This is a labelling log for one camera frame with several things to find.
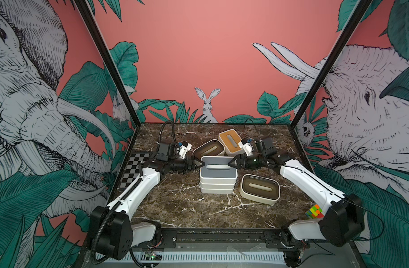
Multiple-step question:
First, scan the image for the colourful puzzle cube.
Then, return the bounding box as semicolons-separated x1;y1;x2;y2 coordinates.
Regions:
305;204;324;219

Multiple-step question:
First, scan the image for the black frame post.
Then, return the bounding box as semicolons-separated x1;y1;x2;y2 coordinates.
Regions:
74;0;141;129
290;0;372;128

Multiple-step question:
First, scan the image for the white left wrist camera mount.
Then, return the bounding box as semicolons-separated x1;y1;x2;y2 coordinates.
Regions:
178;141;192;159

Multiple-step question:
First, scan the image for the checkerboard calibration plate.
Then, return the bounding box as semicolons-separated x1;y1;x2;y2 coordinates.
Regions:
119;151;151;190

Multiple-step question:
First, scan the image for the black left frame post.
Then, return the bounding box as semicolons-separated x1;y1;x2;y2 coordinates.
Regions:
74;0;141;129

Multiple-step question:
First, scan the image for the black right frame post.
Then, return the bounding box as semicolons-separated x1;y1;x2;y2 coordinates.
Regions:
290;0;372;128

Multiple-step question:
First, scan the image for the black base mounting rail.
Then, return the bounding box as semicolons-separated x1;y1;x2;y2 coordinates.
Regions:
87;227;326;250

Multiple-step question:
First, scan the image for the dark brown lid tissue box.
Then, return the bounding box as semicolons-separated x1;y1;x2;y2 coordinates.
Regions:
193;139;225;160
239;174;280;205

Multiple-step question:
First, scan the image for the wood lid white tissue box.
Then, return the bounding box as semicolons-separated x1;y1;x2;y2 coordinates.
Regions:
218;128;244;156

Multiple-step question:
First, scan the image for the small circuit board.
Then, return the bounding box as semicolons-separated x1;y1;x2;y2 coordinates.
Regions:
144;252;162;261

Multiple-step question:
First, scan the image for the white slotted cable duct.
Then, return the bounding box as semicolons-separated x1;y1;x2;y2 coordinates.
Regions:
95;251;287;265

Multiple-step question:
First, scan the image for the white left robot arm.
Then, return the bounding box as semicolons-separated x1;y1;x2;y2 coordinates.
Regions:
87;141;204;265

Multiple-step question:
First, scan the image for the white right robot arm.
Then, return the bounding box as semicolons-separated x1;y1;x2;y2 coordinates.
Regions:
228;152;365;247

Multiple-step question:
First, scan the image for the black corrugated cable conduit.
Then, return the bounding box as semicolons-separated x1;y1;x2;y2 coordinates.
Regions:
89;120;178;265

